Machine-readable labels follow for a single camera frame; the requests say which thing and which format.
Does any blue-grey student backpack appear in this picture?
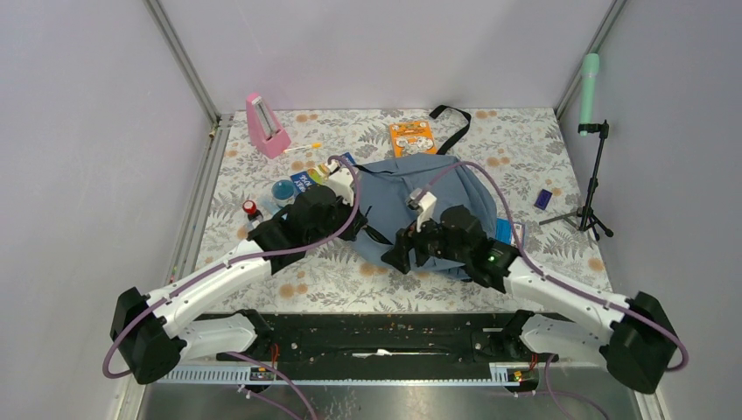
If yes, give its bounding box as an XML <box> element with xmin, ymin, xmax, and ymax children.
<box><xmin>353</xmin><ymin>125</ymin><xmax>520</xmax><ymax>291</ymax></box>

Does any pink metronome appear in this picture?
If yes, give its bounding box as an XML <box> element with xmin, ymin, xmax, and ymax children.
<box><xmin>246</xmin><ymin>93</ymin><xmax>291</xmax><ymax>159</ymax></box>

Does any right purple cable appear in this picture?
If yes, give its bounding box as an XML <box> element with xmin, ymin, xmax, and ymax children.
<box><xmin>408</xmin><ymin>160</ymin><xmax>691</xmax><ymax>372</ymax></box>

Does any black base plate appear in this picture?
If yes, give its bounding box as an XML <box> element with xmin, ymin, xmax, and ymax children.
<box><xmin>217</xmin><ymin>311</ymin><xmax>557</xmax><ymax>382</ymax></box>

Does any orange picture book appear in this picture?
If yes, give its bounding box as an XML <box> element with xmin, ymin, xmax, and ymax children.
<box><xmin>389</xmin><ymin>121</ymin><xmax>438</xmax><ymax>158</ymax></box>

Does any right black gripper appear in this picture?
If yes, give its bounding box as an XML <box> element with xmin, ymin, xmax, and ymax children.
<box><xmin>381</xmin><ymin>208</ymin><xmax>470</xmax><ymax>275</ymax></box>

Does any mint green microphone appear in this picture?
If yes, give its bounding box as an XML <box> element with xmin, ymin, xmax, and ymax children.
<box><xmin>578</xmin><ymin>53</ymin><xmax>600</xmax><ymax>137</ymax></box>

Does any red capped small bottle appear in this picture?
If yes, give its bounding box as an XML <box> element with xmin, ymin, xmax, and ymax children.
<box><xmin>242</xmin><ymin>199</ymin><xmax>263</xmax><ymax>225</ymax></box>

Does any floral table mat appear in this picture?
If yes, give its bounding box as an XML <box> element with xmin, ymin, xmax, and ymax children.
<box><xmin>197</xmin><ymin>108</ymin><xmax>611</xmax><ymax>312</ymax></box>

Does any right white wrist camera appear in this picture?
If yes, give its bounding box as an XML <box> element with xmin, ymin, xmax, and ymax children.
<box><xmin>407</xmin><ymin>188</ymin><xmax>437</xmax><ymax>232</ymax></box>

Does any blue treehouse book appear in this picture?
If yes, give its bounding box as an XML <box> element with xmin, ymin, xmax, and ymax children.
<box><xmin>289</xmin><ymin>154</ymin><xmax>354</xmax><ymax>197</ymax></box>

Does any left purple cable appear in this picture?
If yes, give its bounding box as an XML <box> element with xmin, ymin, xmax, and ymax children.
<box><xmin>102</xmin><ymin>155</ymin><xmax>361</xmax><ymax>381</ymax></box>

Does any white orange pen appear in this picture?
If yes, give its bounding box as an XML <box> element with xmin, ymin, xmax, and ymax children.
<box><xmin>283</xmin><ymin>143</ymin><xmax>322</xmax><ymax>154</ymax></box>

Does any light blue thin book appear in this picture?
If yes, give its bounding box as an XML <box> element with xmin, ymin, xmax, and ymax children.
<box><xmin>495</xmin><ymin>218</ymin><xmax>526</xmax><ymax>247</ymax></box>

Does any small purple eraser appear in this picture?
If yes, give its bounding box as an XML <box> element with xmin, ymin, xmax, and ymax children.
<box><xmin>534</xmin><ymin>189</ymin><xmax>553</xmax><ymax>210</ymax></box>

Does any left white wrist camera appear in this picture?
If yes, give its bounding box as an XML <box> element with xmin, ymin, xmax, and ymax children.
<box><xmin>324</xmin><ymin>161</ymin><xmax>355</xmax><ymax>206</ymax></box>

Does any blue lidded round jar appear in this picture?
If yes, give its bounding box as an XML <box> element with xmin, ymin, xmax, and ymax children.
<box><xmin>271</xmin><ymin>179</ymin><xmax>297</xmax><ymax>208</ymax></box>

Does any black microphone tripod stand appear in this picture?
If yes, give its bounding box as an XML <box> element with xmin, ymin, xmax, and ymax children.
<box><xmin>539</xmin><ymin>120</ymin><xmax>614</xmax><ymax>241</ymax></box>

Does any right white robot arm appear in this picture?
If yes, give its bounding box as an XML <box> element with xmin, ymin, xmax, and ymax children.
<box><xmin>381</xmin><ymin>206</ymin><xmax>680</xmax><ymax>394</ymax></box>

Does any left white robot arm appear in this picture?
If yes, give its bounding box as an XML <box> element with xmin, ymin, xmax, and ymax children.
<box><xmin>102</xmin><ymin>181</ymin><xmax>364</xmax><ymax>385</ymax></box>

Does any purple cable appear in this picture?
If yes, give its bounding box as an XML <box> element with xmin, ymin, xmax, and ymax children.
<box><xmin>408</xmin><ymin>160</ymin><xmax>691</xmax><ymax>372</ymax></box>
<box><xmin>102</xmin><ymin>155</ymin><xmax>361</xmax><ymax>381</ymax></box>

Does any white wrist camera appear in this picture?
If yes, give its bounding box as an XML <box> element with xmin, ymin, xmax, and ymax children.
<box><xmin>324</xmin><ymin>161</ymin><xmax>355</xmax><ymax>206</ymax></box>
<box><xmin>407</xmin><ymin>188</ymin><xmax>437</xmax><ymax>232</ymax></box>

